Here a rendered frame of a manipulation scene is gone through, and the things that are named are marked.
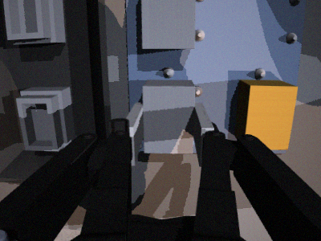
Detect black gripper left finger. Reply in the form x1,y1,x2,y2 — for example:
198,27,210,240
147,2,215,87
0,103,144,241

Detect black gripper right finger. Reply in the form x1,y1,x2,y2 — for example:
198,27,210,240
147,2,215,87
192,103,321,241

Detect yellow rectangular block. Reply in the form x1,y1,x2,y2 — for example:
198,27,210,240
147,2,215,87
234,80,298,150

